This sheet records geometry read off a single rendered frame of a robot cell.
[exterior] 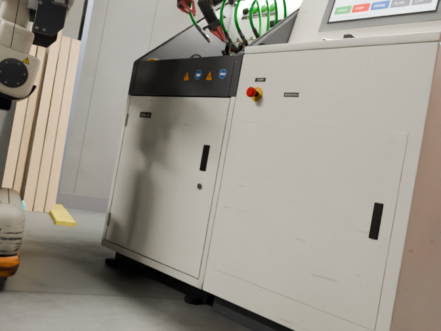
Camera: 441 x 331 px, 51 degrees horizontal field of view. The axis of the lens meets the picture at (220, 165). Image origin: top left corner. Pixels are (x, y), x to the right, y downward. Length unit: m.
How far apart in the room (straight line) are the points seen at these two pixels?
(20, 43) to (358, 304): 1.42
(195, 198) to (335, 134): 0.62
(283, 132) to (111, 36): 2.73
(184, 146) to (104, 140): 2.17
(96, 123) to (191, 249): 2.35
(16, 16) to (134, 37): 2.30
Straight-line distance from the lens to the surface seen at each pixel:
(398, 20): 1.77
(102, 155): 4.00
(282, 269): 1.52
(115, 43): 4.09
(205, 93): 1.86
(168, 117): 1.99
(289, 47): 1.64
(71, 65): 3.81
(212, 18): 2.16
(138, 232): 2.06
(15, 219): 1.66
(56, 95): 3.72
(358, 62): 1.48
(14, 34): 1.86
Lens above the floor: 0.51
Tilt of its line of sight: 1 degrees up
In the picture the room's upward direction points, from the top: 10 degrees clockwise
